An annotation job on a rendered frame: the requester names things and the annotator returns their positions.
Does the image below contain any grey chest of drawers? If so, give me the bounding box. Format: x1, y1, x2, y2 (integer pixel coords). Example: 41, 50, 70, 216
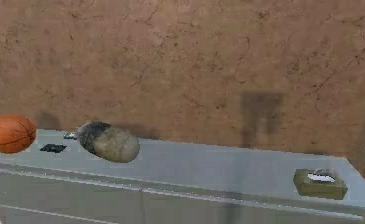
0, 128, 365, 224

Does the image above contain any orange basketball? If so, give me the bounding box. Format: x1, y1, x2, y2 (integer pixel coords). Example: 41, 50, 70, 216
0, 114, 38, 155

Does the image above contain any olive green tissue box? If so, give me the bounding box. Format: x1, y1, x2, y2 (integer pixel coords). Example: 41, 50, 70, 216
292, 167, 349, 201

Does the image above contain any small flat black object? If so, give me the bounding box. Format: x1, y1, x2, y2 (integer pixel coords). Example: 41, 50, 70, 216
39, 143, 68, 154

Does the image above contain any grey black oval stone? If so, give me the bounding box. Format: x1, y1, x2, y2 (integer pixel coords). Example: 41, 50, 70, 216
75, 121, 141, 164

